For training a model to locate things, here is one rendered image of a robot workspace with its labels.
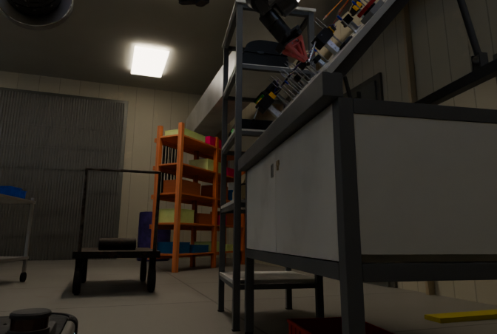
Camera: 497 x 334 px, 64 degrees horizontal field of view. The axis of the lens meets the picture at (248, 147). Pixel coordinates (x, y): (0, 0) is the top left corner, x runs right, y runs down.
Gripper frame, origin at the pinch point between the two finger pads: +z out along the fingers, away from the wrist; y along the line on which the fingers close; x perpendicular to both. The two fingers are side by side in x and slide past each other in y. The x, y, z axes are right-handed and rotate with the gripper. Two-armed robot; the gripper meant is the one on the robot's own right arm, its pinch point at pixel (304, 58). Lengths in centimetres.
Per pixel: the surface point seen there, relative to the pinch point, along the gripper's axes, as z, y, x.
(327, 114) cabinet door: 18.5, -17.1, 18.0
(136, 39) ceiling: -289, 532, -139
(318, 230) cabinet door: 41, -6, 37
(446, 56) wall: 47, 145, -214
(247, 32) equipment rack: -58, 125, -67
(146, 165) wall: -144, 779, -51
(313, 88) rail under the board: 10.8, -18.3, 16.8
